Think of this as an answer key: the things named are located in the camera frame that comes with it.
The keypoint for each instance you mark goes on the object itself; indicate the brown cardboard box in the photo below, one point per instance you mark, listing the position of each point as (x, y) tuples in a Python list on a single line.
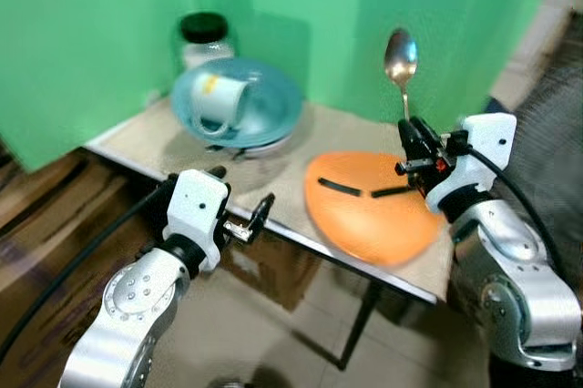
[(273, 265)]

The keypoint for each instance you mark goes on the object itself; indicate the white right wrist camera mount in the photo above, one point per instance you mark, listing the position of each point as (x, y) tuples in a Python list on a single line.
[(478, 156)]

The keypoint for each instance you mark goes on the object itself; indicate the white mug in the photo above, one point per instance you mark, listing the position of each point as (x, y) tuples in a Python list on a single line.
[(219, 101)]

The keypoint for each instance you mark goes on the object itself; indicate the green backdrop screen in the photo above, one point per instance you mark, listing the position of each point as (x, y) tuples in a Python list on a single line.
[(301, 15)]

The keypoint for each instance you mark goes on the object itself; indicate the light blue bowl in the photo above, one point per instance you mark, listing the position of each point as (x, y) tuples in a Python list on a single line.
[(269, 106)]

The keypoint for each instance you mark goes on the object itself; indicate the glass jar with black lid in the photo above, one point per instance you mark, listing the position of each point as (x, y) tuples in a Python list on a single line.
[(203, 35)]

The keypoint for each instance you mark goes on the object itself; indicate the orange plastic plate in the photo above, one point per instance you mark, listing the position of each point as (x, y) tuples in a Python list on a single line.
[(369, 215)]

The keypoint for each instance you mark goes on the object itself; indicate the brown wooden cabinet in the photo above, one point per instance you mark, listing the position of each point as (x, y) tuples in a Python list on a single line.
[(55, 215)]

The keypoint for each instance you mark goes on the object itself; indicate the beige table with black legs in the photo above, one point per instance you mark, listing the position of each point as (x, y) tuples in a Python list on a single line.
[(282, 178)]

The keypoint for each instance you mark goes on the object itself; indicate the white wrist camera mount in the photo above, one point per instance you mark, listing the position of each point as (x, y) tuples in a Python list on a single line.
[(478, 156), (196, 206)]

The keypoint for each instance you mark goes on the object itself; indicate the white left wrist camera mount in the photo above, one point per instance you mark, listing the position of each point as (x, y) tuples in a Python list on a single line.
[(196, 206)]

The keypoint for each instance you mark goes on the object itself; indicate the grey standing fan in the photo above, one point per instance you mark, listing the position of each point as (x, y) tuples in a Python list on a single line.
[(547, 169)]

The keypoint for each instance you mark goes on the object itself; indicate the silver metal spoon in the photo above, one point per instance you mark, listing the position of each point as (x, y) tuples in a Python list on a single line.
[(401, 58)]

